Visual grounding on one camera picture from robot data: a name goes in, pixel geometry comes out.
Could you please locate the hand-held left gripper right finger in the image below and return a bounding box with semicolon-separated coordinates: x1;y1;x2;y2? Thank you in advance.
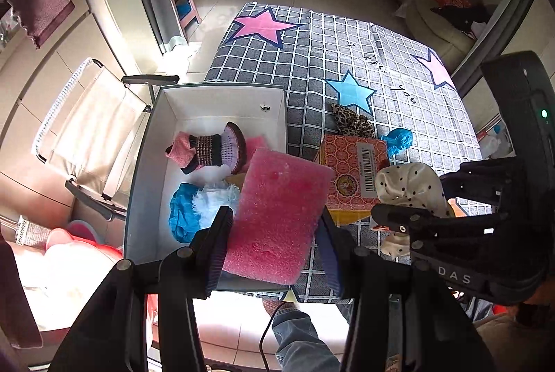
314;211;497;372

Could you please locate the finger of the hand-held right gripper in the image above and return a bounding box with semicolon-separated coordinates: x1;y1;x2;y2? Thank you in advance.
439;157;519;217
370;203;499;256

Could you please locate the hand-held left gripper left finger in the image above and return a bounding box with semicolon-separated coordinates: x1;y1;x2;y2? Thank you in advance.
48;205;235;372

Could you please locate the white polka dot cloth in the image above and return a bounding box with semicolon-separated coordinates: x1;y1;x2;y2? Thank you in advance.
374;163;456;258

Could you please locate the light blue fluffy cloth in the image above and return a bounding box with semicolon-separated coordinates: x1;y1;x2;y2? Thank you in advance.
191;180;241;230

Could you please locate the pink foam sponge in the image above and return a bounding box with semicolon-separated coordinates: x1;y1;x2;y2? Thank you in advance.
222;147;336;286

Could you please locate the striped crochet boot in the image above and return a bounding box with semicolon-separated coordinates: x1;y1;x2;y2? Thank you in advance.
165;121;248;175

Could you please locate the pink cloth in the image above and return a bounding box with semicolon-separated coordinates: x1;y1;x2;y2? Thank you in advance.
243;135;270;171

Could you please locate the white storage box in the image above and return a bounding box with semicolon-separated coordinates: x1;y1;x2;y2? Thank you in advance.
122;83;290;292

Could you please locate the person's right forearm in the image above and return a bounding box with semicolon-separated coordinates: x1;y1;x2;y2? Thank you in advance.
472;289;555;372

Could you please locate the blue crumpled cloth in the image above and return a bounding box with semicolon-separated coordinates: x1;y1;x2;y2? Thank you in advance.
381;128;415;158
169;182;204;243

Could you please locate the brown slipper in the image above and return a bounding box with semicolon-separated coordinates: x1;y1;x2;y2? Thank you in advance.
262;296;300;316

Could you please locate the red patterned cardboard carton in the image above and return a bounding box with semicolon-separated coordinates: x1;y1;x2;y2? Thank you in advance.
314;133;391;225

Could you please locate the person's leg in jeans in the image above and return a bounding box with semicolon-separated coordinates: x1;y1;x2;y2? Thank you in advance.
273;303;356;372

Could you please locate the leopard print cloth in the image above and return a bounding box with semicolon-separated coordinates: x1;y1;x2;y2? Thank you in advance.
330;102;377;139

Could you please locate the red plastic basin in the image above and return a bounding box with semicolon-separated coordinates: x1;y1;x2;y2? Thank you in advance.
9;220;157;351

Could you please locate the white sofa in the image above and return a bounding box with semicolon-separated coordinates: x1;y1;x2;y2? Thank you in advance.
364;0;499;65

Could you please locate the black cloth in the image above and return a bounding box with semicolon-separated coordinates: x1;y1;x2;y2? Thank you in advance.
431;3;493;35

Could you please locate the white folding chair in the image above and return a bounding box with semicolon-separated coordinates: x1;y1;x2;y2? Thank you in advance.
32;58;180;221

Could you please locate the grey checkered star blanket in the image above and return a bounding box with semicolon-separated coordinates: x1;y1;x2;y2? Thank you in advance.
204;1;495;303

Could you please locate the pink step stool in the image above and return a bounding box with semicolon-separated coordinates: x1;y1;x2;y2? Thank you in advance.
169;0;202;28

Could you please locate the black cable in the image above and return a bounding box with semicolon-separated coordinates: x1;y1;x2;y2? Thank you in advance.
260;300;296;372

